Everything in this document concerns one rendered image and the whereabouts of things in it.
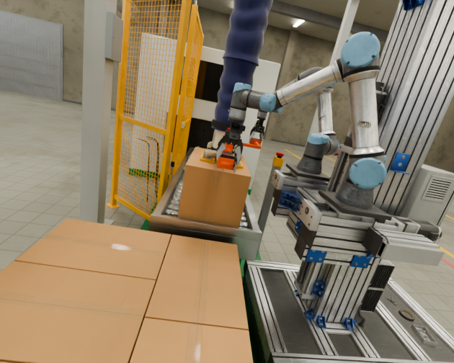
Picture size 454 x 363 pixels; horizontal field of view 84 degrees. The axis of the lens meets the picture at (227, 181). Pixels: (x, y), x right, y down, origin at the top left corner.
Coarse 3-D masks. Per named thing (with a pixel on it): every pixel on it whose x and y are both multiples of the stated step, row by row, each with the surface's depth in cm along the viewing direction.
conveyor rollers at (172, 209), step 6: (180, 180) 245; (180, 186) 228; (174, 192) 211; (180, 192) 212; (174, 198) 202; (174, 204) 194; (168, 210) 177; (174, 210) 178; (174, 216) 170; (246, 222) 184; (246, 228) 174
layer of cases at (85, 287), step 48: (48, 240) 123; (96, 240) 130; (144, 240) 138; (192, 240) 148; (0, 288) 92; (48, 288) 96; (96, 288) 101; (144, 288) 106; (192, 288) 111; (240, 288) 117; (0, 336) 76; (48, 336) 79; (96, 336) 82; (144, 336) 86; (192, 336) 89; (240, 336) 93
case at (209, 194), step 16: (192, 160) 162; (192, 176) 151; (208, 176) 151; (224, 176) 152; (240, 176) 152; (192, 192) 154; (208, 192) 154; (224, 192) 155; (240, 192) 155; (192, 208) 157; (208, 208) 158; (224, 208) 158; (240, 208) 158; (224, 224) 161
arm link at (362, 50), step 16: (368, 32) 83; (352, 48) 85; (368, 48) 82; (352, 64) 85; (368, 64) 84; (352, 80) 89; (368, 80) 86; (352, 96) 90; (368, 96) 87; (352, 112) 91; (368, 112) 88; (352, 128) 93; (368, 128) 89; (352, 144) 95; (368, 144) 90; (352, 160) 93; (368, 160) 88; (384, 160) 91; (352, 176) 92; (368, 176) 89; (384, 176) 87
